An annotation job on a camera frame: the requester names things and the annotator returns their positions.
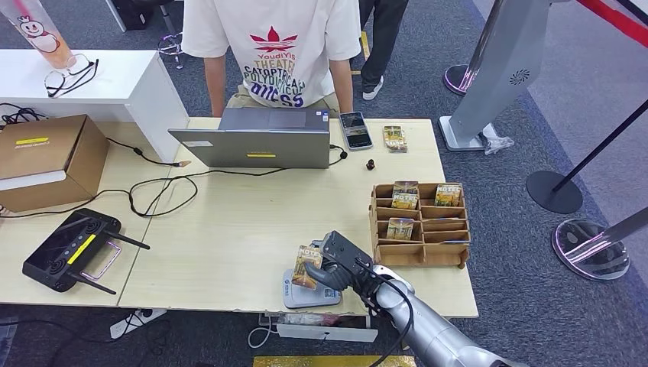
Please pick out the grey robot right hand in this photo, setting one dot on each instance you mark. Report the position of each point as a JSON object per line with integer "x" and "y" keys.
{"x": 326, "y": 277}

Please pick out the hotel print ID card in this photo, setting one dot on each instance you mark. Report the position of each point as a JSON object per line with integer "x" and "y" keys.
{"x": 306, "y": 266}

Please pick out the white card reader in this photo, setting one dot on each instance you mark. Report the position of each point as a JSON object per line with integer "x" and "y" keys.
{"x": 309, "y": 299}

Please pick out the person's left forearm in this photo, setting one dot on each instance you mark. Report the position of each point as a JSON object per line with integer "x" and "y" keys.
{"x": 343, "y": 93}

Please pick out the person's right forearm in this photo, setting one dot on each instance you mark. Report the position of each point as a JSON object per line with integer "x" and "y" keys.
{"x": 216, "y": 96}

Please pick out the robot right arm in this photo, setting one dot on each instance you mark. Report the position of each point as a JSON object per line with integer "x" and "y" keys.
{"x": 435, "y": 334}

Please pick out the hotel key card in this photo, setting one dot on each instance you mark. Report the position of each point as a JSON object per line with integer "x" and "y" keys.
{"x": 406, "y": 187}
{"x": 448, "y": 195}
{"x": 400, "y": 229}
{"x": 405, "y": 201}

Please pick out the wooden card organizer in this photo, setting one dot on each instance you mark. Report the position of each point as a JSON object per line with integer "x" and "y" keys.
{"x": 445, "y": 248}

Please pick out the person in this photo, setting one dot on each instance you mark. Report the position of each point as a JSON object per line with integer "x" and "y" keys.
{"x": 273, "y": 50}
{"x": 384, "y": 35}

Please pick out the white tray under table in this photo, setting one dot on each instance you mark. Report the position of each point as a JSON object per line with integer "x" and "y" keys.
{"x": 324, "y": 333}

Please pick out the gold panel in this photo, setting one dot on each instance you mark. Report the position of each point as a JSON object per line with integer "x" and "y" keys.
{"x": 329, "y": 361}

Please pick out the small black figurine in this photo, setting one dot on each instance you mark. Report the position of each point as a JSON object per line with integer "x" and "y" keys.
{"x": 370, "y": 164}

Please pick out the black smartphone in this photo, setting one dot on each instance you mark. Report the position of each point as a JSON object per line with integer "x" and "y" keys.
{"x": 356, "y": 130}

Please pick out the grey laptop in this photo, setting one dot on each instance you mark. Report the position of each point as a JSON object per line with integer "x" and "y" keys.
{"x": 253, "y": 147}

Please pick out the stack of hotel cards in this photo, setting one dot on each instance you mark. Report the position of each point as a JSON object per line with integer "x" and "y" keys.
{"x": 395, "y": 139}

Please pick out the white power strip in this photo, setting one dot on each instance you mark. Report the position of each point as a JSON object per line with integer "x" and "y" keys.
{"x": 134, "y": 324}

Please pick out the clear plastic wrap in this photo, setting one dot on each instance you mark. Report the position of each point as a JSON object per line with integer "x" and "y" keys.
{"x": 496, "y": 144}

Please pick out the black antenna remote controller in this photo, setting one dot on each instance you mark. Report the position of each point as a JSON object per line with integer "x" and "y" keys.
{"x": 66, "y": 248}

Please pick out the grey kiosk stand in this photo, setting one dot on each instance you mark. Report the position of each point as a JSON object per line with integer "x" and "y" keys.
{"x": 506, "y": 66}

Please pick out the chrome stool base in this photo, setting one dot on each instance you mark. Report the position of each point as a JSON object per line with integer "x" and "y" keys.
{"x": 169, "y": 48}

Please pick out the white cabinet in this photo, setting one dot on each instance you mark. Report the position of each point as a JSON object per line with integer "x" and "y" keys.
{"x": 126, "y": 81}

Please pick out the brown cardboard box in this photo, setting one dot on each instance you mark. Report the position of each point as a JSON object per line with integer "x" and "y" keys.
{"x": 45, "y": 152}

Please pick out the black floor case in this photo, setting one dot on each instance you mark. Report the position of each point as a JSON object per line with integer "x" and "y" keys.
{"x": 131, "y": 12}

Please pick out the pink snowman print cup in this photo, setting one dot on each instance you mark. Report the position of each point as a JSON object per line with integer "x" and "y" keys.
{"x": 40, "y": 35}

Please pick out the red barrier belt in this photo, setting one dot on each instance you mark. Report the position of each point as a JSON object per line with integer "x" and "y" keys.
{"x": 617, "y": 20}

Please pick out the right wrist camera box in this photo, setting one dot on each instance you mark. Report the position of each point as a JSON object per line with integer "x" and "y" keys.
{"x": 347, "y": 251}

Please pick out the chrome stanchion post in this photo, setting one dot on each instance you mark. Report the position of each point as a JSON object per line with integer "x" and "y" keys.
{"x": 590, "y": 251}
{"x": 458, "y": 81}

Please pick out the black stanchion post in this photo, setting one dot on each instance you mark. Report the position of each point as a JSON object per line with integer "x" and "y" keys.
{"x": 554, "y": 192}

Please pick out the black frame glasses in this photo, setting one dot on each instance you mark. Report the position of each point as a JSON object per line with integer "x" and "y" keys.
{"x": 56, "y": 81}

